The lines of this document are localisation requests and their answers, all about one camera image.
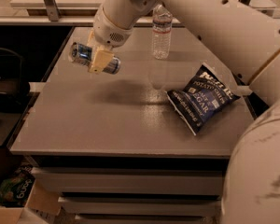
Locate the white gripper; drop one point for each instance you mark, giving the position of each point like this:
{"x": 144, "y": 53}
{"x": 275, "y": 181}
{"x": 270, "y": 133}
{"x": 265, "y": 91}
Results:
{"x": 109, "y": 32}

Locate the silver blue Red Bull can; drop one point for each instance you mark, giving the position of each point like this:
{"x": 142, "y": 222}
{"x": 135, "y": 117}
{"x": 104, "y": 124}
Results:
{"x": 82, "y": 55}

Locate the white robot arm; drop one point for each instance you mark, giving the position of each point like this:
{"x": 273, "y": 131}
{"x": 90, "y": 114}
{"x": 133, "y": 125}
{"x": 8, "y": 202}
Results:
{"x": 246, "y": 41}

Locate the white shelf with metal brackets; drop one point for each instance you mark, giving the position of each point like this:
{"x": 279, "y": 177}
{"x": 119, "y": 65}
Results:
{"x": 53, "y": 3}

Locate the clear plastic water bottle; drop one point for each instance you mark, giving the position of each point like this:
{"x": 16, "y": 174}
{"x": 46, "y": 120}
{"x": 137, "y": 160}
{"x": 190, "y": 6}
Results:
{"x": 162, "y": 21}

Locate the dark chair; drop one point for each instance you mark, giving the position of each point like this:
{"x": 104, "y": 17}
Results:
{"x": 14, "y": 87}

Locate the grey drawer cabinet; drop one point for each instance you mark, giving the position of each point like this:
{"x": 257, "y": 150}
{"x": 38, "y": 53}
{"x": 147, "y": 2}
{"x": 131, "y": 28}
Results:
{"x": 113, "y": 148}

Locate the blue potato chips bag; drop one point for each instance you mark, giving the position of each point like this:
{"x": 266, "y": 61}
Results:
{"x": 203, "y": 97}

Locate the cardboard box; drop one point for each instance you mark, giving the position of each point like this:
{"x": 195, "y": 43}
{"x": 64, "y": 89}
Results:
{"x": 41, "y": 207}

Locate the green snack bag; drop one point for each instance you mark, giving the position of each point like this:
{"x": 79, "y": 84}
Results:
{"x": 15, "y": 190}

